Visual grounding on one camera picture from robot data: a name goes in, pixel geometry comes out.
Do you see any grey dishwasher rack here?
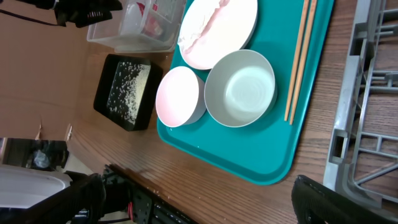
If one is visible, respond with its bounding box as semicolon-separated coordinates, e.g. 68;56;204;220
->
323;0;397;220

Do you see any black tray with rice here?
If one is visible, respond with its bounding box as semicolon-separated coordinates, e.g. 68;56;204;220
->
93;54;163;131

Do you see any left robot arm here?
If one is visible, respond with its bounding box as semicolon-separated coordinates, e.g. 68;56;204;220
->
1;0;123;28

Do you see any clear plastic waste bin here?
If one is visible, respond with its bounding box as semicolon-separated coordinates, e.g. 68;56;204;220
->
86;0;186;53

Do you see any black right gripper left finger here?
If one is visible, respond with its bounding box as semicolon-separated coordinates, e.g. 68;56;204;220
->
1;174;106;224

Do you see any pink round plate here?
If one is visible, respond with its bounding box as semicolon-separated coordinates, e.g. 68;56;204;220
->
177;0;258;70

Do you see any teal plastic tray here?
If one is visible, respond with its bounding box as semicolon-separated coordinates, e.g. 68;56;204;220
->
157;0;335;185

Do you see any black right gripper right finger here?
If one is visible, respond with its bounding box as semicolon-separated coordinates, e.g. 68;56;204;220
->
291;175;395;224

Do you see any red snack wrapper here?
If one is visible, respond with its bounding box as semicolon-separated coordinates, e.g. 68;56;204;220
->
136;2;163;38

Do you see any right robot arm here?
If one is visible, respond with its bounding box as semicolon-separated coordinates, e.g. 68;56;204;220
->
1;165;390;223

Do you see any wooden chopstick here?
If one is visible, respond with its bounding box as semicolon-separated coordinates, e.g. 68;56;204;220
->
290;0;318;125
284;0;310;121

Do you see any grey round bowl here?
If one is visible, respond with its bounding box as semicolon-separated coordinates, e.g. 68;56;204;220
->
204;50;277;128

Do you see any pink small bowl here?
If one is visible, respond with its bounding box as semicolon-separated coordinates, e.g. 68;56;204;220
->
155;66;206;128

